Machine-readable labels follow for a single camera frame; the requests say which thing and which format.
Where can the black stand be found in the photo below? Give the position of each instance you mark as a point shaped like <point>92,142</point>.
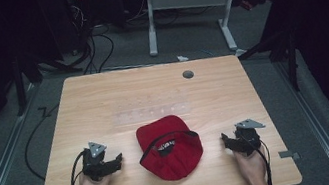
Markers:
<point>287,51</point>
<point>19,86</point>

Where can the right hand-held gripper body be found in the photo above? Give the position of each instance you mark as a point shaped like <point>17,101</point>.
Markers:
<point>248,139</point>

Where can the grey tape piece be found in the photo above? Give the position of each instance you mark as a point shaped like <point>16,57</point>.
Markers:
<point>288,154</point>

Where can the small white floor object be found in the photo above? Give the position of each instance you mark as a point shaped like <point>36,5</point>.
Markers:
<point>182,58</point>

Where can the person's right hand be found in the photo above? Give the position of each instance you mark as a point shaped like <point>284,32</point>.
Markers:
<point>251,169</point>

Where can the red cap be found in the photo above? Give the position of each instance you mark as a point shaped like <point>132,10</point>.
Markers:
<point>170,149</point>

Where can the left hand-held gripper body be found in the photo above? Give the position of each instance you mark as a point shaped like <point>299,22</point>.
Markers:
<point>94,166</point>

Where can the small red object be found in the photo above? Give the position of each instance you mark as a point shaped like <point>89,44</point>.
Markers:
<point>246,4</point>

